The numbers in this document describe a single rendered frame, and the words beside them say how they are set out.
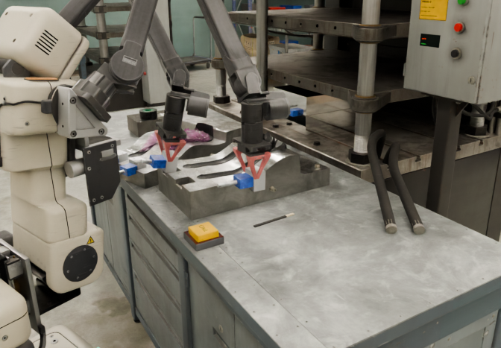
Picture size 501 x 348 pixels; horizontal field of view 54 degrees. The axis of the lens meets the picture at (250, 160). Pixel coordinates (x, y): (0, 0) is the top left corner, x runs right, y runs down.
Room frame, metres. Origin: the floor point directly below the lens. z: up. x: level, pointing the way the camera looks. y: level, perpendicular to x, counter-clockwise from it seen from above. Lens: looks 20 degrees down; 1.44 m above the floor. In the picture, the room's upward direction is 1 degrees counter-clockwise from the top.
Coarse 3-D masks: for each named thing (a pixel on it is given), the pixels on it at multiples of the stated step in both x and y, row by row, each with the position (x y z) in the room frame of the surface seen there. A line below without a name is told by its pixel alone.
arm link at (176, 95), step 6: (168, 96) 1.40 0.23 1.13; (174, 96) 1.40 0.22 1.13; (180, 96) 1.41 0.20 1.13; (186, 96) 1.42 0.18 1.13; (168, 102) 1.40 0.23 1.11; (174, 102) 1.39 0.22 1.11; (180, 102) 1.40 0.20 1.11; (168, 108) 1.40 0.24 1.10; (174, 108) 1.40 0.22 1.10; (180, 108) 1.40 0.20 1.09; (186, 108) 1.41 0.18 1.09
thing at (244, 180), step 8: (248, 168) 1.25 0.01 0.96; (256, 168) 1.26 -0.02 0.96; (240, 176) 1.23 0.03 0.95; (248, 176) 1.23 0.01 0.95; (264, 176) 1.24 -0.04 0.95; (224, 184) 1.20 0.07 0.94; (232, 184) 1.21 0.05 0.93; (240, 184) 1.20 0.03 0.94; (248, 184) 1.22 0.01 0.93; (256, 184) 1.22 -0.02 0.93; (264, 184) 1.24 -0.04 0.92
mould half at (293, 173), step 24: (192, 168) 1.44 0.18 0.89; (216, 168) 1.46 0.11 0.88; (264, 168) 1.40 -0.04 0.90; (288, 168) 1.43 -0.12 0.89; (312, 168) 1.51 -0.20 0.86; (168, 192) 1.41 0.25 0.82; (192, 192) 1.27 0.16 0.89; (216, 192) 1.31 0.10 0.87; (240, 192) 1.34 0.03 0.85; (264, 192) 1.39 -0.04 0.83; (288, 192) 1.43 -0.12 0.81; (192, 216) 1.27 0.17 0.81
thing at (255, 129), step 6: (246, 126) 1.22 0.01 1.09; (252, 126) 1.22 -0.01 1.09; (258, 126) 1.22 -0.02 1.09; (246, 132) 1.22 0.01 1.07; (252, 132) 1.22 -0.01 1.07; (258, 132) 1.22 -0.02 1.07; (234, 138) 1.27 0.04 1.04; (240, 138) 1.27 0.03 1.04; (246, 138) 1.22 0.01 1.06; (252, 138) 1.22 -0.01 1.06; (258, 138) 1.22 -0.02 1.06; (240, 144) 1.23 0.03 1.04; (246, 144) 1.22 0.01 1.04; (252, 144) 1.22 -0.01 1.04; (258, 144) 1.22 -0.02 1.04; (264, 144) 1.22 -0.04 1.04; (270, 144) 1.22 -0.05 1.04; (252, 150) 1.19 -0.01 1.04
